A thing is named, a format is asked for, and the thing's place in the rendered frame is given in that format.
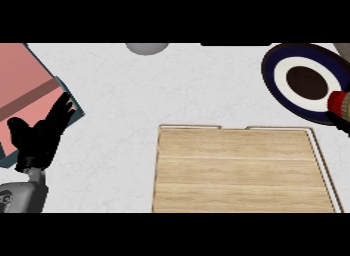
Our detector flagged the pale wooden tray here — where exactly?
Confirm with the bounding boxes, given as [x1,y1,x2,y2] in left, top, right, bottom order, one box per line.
[150,124,345,214]

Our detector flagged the pink box with teal rim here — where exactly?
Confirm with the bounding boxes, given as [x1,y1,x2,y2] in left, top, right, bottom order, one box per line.
[0,43,86,168]

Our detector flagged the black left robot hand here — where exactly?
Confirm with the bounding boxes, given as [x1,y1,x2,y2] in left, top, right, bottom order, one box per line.
[5,91,77,174]

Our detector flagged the navy and white plate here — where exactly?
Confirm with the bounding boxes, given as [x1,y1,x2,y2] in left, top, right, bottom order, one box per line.
[259,43,350,126]

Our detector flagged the red wrapper cupcake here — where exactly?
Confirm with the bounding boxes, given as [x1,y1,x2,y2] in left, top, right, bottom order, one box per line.
[327,89,350,123]

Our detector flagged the grey rounded object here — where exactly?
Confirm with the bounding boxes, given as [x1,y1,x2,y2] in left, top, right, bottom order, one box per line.
[125,43,170,56]

